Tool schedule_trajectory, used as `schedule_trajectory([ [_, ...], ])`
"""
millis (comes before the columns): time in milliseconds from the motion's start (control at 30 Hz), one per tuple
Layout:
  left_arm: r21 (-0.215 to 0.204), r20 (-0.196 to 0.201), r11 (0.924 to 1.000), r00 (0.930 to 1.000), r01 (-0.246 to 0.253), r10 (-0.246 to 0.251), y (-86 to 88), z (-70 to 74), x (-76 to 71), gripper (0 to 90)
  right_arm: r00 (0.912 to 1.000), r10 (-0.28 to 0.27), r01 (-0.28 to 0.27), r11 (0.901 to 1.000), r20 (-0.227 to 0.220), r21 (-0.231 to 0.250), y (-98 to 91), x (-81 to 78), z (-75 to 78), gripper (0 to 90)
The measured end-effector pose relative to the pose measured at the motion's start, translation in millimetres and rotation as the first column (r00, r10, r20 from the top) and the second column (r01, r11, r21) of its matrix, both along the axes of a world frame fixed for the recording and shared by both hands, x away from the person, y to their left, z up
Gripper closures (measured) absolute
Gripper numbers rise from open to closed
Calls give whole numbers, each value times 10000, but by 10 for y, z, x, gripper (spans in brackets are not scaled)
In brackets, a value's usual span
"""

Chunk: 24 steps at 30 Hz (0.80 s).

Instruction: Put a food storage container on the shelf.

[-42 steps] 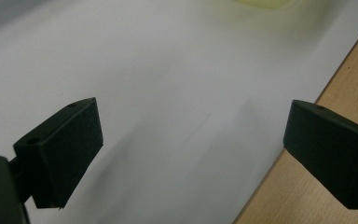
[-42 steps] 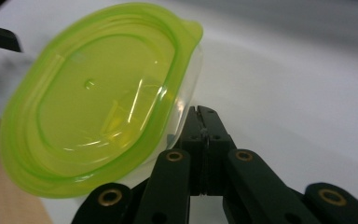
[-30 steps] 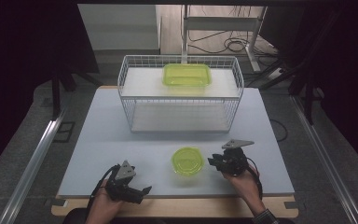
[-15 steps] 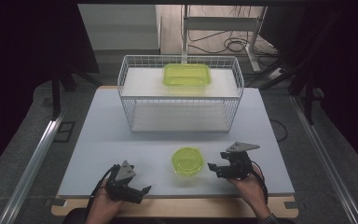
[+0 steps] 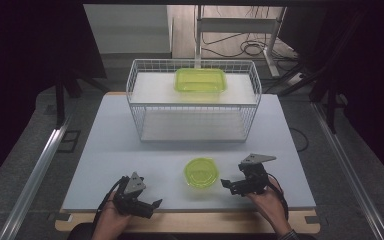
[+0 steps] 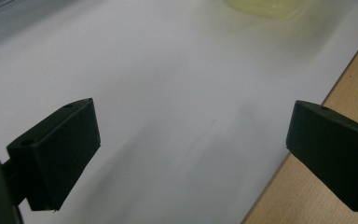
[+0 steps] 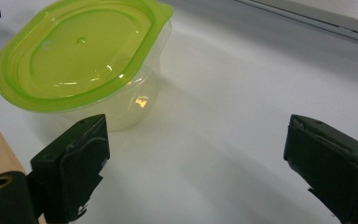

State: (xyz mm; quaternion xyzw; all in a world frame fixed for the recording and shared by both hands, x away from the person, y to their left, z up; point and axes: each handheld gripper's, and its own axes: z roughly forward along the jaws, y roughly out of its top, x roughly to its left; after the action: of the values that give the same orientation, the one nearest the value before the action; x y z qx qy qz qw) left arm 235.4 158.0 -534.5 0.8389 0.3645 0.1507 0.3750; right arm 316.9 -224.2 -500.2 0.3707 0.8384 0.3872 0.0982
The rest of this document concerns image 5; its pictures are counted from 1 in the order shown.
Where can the black metal stand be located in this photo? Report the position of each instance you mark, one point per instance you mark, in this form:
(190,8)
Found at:
(330,100)
(60,103)

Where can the green rectangular plastic container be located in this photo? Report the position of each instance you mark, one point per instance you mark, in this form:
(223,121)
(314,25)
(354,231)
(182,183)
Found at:
(200,80)

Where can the dark curtain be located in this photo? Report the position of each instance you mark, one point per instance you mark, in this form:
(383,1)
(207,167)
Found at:
(16,66)
(373,83)

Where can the black floor bracket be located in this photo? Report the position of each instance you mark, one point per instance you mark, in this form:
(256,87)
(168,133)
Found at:
(69,141)

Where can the white cabinet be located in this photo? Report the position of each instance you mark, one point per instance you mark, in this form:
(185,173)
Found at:
(130,31)

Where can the white metal desk frame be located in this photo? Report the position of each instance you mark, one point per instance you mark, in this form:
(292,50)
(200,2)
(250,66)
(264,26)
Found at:
(236,25)

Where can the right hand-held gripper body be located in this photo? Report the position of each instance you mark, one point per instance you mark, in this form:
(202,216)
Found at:
(255,180)

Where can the person's right hand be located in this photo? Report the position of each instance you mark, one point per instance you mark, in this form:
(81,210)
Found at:
(268,203)

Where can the person's left hand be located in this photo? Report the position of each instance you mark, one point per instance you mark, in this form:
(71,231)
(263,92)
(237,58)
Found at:
(111,220)

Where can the green round plastic bowl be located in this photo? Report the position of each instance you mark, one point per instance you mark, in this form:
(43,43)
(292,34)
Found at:
(201,172)

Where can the aluminium rail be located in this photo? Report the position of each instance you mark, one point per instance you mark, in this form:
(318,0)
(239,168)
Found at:
(35,176)
(346,170)

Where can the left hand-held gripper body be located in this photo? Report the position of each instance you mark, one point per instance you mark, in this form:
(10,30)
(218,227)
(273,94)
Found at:
(130,200)

